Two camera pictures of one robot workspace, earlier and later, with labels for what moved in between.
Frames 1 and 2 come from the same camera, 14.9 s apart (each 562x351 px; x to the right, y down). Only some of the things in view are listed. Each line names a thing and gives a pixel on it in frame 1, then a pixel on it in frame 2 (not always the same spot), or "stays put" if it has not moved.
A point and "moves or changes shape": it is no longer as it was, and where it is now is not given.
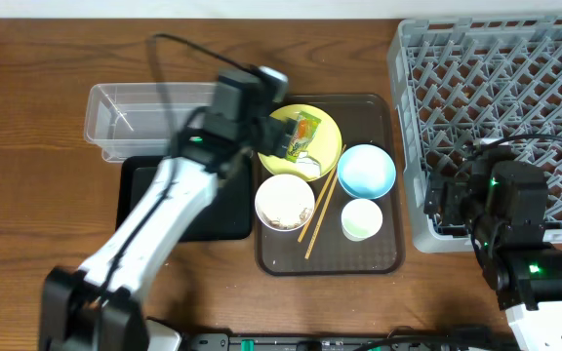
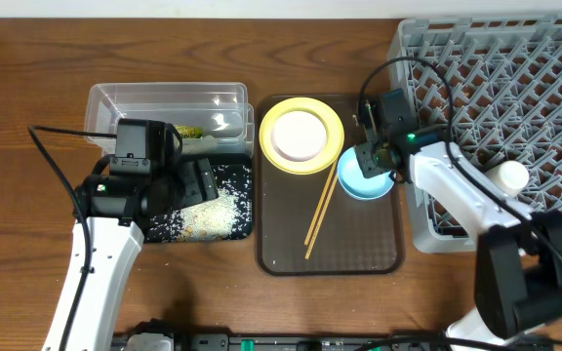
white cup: x=361 y=219 moves or changes shape
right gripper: x=437 y=196 -> x=368 y=159
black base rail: x=343 y=341 stays put
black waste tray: x=227 y=216 stays put
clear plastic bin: x=138 y=120 stays put
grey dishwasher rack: x=521 y=85 stays put
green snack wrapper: x=302 y=135 moves or changes shape
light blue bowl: x=366 y=172 stays put
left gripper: x=277 y=137 -> x=198 y=180
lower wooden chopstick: x=307 y=255 stays put
